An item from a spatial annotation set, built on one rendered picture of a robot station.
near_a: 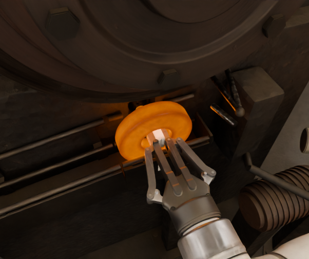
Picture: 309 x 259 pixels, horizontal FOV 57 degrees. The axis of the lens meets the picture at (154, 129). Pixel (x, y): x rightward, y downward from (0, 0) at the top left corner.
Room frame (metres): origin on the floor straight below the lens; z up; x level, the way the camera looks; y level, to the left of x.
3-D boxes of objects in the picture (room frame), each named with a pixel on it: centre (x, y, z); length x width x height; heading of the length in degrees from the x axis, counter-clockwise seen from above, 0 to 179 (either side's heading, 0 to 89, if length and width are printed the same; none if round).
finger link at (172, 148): (0.27, -0.04, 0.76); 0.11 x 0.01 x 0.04; 20
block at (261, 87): (0.44, -0.21, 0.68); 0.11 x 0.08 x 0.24; 21
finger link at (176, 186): (0.26, -0.02, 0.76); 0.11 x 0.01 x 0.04; 23
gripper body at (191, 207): (0.20, -0.06, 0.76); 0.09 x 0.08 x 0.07; 21
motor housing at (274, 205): (0.34, -0.35, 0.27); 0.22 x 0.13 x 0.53; 111
